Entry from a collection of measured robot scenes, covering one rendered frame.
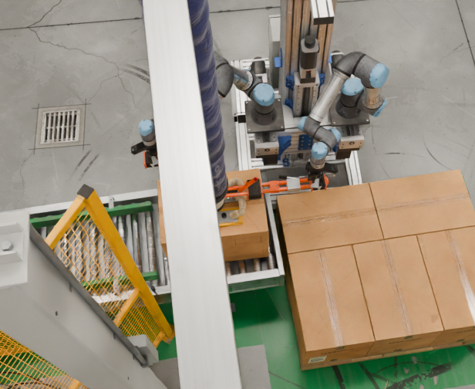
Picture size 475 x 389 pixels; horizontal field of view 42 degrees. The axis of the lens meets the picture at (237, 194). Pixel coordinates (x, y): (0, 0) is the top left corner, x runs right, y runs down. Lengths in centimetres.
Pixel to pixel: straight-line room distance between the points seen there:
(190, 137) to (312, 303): 257
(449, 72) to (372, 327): 243
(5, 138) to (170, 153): 406
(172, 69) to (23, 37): 451
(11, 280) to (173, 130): 42
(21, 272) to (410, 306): 285
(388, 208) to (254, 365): 133
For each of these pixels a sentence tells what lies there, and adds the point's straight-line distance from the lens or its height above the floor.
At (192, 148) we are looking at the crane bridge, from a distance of 123.
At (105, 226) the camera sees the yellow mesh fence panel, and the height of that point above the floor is 184.
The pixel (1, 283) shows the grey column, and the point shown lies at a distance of 126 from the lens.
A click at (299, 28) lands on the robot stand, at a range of 333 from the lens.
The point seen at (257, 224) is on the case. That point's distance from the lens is 344.
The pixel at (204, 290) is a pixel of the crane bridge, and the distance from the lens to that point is 111.
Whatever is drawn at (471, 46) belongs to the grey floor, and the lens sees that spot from 558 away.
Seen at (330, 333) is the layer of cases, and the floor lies 54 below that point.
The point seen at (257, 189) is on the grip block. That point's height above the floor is 110.
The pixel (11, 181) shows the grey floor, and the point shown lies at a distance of 502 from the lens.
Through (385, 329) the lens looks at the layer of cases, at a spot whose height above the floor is 54.
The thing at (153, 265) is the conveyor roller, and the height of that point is 55.
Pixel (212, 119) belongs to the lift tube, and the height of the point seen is 193.
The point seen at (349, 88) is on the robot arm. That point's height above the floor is 127.
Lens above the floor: 410
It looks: 63 degrees down
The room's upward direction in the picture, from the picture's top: 6 degrees counter-clockwise
